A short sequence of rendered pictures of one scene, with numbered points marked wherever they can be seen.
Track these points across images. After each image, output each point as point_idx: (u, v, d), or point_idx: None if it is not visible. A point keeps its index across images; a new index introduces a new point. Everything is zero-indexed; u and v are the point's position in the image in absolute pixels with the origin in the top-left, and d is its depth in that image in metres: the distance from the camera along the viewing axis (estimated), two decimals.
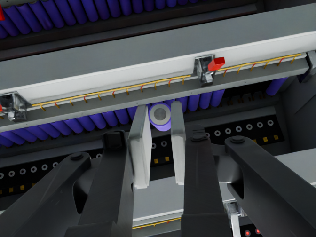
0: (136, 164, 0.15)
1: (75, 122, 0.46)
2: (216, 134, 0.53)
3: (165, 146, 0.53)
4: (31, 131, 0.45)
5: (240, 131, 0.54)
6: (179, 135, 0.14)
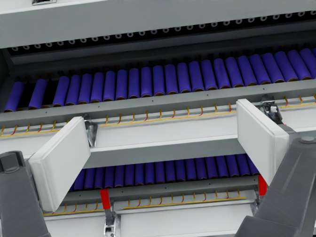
0: (40, 187, 0.14)
1: (217, 76, 0.45)
2: (72, 40, 0.49)
3: None
4: (264, 72, 0.44)
5: None
6: (282, 136, 0.13)
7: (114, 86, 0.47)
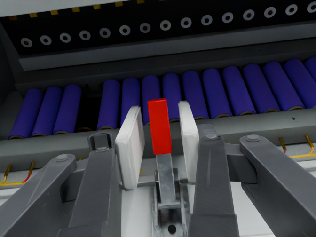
0: (123, 167, 0.15)
1: None
2: (126, 27, 0.28)
3: (225, 13, 0.28)
4: None
5: (81, 30, 0.29)
6: (192, 134, 0.14)
7: (203, 96, 0.27)
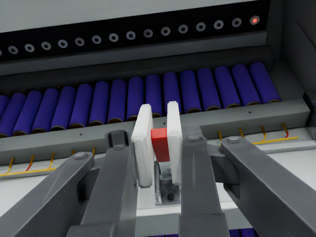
0: (140, 164, 0.15)
1: (109, 105, 0.31)
2: None
3: None
4: (173, 98, 0.30)
5: None
6: (175, 135, 0.14)
7: None
